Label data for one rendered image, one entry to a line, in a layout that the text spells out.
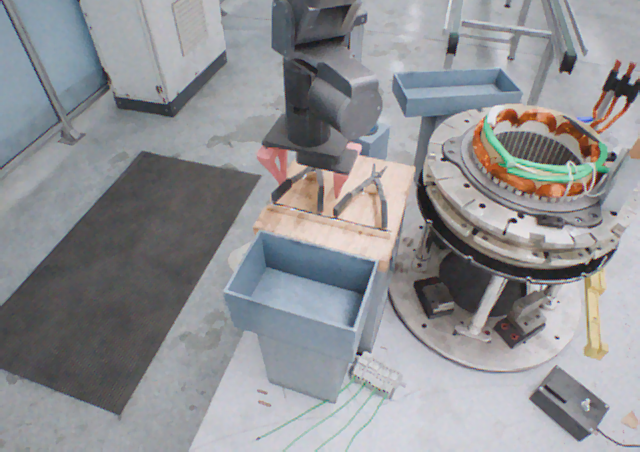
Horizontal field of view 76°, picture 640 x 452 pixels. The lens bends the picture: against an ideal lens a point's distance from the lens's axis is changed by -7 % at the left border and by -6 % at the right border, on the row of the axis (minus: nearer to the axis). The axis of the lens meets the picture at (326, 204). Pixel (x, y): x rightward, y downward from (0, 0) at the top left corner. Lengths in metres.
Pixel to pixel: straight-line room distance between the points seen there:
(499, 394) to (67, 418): 1.43
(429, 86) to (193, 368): 1.26
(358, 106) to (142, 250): 1.74
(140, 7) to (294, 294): 2.19
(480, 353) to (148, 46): 2.36
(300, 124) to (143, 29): 2.20
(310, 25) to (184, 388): 1.43
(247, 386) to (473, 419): 0.38
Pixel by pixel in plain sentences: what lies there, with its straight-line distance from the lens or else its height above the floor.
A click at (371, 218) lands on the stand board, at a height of 1.07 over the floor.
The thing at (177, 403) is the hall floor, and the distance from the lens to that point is 1.68.
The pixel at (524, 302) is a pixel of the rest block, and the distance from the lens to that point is 0.82.
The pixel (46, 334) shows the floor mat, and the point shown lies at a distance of 2.01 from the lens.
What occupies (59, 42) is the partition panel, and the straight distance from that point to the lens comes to 2.91.
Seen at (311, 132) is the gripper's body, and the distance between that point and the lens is 0.53.
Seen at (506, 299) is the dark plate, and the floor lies 0.78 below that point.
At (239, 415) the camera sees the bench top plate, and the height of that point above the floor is 0.78.
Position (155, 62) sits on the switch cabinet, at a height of 0.38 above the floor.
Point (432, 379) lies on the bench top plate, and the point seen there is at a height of 0.78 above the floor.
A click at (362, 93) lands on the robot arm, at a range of 0.44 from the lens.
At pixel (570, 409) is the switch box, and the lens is 0.81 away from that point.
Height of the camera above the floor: 1.51
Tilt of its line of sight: 45 degrees down
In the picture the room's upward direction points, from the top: straight up
